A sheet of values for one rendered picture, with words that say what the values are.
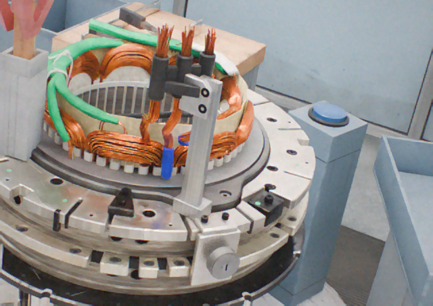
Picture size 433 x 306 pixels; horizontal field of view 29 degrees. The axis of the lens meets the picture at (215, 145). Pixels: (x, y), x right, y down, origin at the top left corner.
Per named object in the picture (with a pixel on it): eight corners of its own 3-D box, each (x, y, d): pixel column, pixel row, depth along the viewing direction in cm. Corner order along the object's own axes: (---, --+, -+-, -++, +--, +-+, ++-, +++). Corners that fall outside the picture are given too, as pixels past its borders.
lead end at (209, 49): (199, 54, 61) (203, 30, 60) (206, 50, 62) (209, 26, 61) (212, 58, 61) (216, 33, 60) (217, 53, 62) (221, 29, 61)
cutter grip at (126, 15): (118, 19, 105) (119, 7, 104) (122, 18, 106) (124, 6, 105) (140, 30, 103) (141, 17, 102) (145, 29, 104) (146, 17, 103)
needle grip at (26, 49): (11, 70, 67) (13, 0, 63) (15, 60, 68) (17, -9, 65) (31, 72, 67) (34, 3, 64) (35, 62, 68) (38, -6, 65)
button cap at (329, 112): (331, 126, 98) (333, 119, 98) (305, 112, 100) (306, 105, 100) (352, 119, 101) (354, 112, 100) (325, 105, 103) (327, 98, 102)
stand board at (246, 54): (51, 55, 102) (52, 36, 101) (134, 17, 117) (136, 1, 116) (195, 109, 95) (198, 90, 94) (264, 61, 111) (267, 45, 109)
